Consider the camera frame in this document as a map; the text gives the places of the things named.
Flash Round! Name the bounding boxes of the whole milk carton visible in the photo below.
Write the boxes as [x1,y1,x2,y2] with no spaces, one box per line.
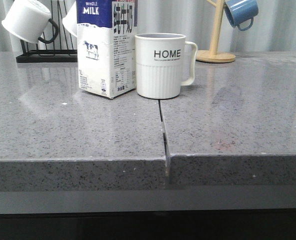
[76,0,138,99]

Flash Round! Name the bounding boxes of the white HOME mug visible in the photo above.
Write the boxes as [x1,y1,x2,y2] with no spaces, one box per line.
[135,33,198,100]

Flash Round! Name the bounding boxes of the wooden mug tree stand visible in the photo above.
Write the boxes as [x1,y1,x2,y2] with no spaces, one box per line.
[196,0,236,64]

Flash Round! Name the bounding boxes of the blue hanging mug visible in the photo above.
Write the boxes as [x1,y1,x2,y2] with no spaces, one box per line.
[224,0,259,31]

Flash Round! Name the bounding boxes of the black wire mug rack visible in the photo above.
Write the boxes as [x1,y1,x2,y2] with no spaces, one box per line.
[16,0,77,63]

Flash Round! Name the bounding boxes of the white mug black handle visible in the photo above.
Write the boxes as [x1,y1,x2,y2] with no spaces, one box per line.
[62,5,77,37]
[1,0,59,44]

